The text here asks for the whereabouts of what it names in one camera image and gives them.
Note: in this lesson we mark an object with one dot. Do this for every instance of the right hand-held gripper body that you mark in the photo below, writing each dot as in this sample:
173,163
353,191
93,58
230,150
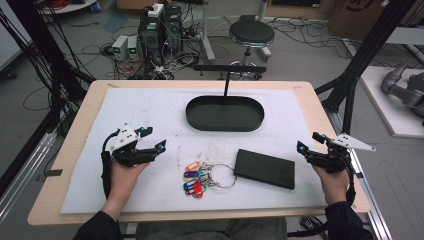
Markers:
333,158

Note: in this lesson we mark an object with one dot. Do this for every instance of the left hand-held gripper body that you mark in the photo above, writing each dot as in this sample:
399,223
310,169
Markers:
125,140

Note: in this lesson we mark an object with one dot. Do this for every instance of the person's right hand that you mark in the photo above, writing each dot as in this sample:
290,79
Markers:
335,186

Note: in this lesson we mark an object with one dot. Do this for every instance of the person's left hand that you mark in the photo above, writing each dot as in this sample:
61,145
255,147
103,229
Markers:
123,180

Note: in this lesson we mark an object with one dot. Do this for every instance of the white table mat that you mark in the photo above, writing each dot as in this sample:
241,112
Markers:
160,110

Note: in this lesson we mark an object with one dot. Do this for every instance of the black rectangular box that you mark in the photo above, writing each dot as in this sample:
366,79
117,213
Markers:
265,168

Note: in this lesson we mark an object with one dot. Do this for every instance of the white floor board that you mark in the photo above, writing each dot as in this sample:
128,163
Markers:
386,116

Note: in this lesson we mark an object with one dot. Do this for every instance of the black oval tray with hanger bar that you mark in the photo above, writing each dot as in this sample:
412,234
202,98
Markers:
223,115

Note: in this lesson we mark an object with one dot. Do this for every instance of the black tape strip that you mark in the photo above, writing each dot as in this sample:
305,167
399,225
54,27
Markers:
53,173

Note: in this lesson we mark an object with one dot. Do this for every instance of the white power supply unit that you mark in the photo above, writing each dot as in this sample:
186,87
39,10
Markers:
133,48
120,46

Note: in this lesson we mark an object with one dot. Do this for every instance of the black computer tower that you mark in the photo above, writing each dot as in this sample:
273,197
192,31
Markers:
150,40
172,26

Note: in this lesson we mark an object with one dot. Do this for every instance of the person's legs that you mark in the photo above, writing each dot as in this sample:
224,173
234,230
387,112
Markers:
206,230

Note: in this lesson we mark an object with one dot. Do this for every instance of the white desk leg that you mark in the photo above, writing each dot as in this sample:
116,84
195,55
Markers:
207,36

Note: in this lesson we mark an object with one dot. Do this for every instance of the white box on computer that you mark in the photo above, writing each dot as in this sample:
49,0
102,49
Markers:
156,10

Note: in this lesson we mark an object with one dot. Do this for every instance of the black round stool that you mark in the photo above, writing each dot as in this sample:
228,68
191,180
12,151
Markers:
251,32

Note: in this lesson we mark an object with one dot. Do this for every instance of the brown cardboard box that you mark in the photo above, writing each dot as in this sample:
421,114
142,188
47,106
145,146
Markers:
360,16

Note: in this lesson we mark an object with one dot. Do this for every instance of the white round table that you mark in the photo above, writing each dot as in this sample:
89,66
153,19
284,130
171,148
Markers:
71,7

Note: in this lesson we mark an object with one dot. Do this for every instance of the aluminium rail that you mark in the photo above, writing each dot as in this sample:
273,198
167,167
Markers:
23,170
373,200

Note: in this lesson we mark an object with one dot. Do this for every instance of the black metal frame stand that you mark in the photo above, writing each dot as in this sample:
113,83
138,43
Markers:
363,56
50,60

